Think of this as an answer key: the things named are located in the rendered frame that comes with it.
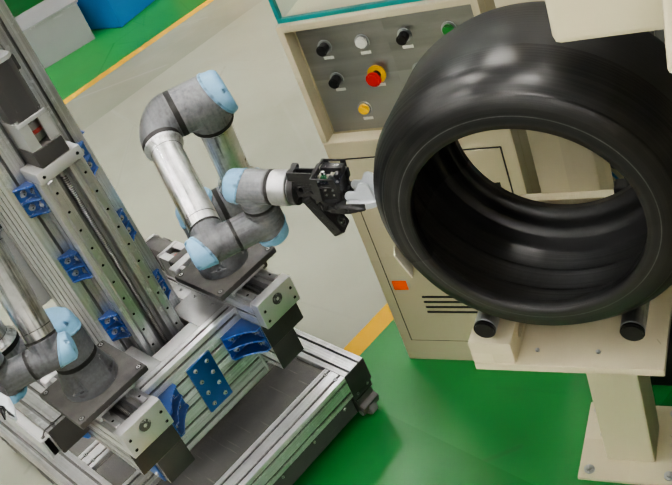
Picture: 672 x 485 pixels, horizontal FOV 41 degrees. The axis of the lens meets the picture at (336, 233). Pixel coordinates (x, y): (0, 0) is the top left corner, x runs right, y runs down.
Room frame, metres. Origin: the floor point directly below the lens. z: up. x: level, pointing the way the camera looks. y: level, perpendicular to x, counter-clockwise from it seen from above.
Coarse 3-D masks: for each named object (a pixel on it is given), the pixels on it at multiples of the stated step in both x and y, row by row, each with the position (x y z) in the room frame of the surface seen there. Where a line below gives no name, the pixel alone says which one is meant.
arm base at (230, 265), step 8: (232, 256) 2.11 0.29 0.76; (240, 256) 2.12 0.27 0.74; (224, 264) 2.10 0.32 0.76; (232, 264) 2.10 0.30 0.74; (240, 264) 2.11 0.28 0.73; (200, 272) 2.13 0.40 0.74; (208, 272) 2.11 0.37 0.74; (216, 272) 2.09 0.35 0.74; (224, 272) 2.09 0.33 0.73; (232, 272) 2.09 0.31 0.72
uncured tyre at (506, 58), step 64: (448, 64) 1.32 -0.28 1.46; (512, 64) 1.22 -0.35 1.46; (576, 64) 1.19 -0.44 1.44; (640, 64) 1.20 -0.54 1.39; (384, 128) 1.37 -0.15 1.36; (448, 128) 1.25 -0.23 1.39; (512, 128) 1.18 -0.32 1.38; (576, 128) 1.13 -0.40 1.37; (640, 128) 1.10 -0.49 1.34; (384, 192) 1.34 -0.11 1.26; (448, 192) 1.54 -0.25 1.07; (640, 192) 1.09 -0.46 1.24; (448, 256) 1.41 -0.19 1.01; (512, 256) 1.43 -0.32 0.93; (576, 256) 1.38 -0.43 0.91; (640, 256) 1.12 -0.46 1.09; (512, 320) 1.25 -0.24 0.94; (576, 320) 1.18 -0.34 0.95
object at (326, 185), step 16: (320, 160) 1.57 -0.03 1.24; (336, 160) 1.55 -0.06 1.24; (288, 176) 1.56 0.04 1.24; (304, 176) 1.54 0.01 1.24; (320, 176) 1.53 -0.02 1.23; (336, 176) 1.51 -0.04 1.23; (288, 192) 1.55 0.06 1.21; (304, 192) 1.55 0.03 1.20; (320, 192) 1.51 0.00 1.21; (336, 192) 1.50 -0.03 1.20; (320, 208) 1.52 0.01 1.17
